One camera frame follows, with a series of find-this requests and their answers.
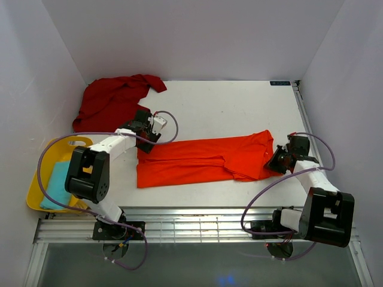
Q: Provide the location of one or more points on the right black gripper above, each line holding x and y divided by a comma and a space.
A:
271, 163

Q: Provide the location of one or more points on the orange t shirt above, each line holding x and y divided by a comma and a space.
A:
241, 158

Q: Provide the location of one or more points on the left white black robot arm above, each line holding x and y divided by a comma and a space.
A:
88, 176

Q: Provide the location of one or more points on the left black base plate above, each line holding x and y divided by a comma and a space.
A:
105, 232

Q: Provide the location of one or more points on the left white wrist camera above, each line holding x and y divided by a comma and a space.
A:
157, 124

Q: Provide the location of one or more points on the blue table label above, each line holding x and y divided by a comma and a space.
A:
280, 83

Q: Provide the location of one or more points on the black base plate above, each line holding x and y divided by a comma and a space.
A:
105, 232
267, 229

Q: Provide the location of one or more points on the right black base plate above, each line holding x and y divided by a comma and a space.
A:
267, 229

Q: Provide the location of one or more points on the aluminium rail frame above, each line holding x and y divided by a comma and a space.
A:
194, 234

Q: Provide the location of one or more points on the teal folded t shirt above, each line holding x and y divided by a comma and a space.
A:
56, 188

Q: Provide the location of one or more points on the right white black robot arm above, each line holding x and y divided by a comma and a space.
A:
327, 214

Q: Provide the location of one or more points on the dark red t shirt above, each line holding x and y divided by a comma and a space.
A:
110, 102

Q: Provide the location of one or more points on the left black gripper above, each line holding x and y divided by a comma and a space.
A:
146, 148

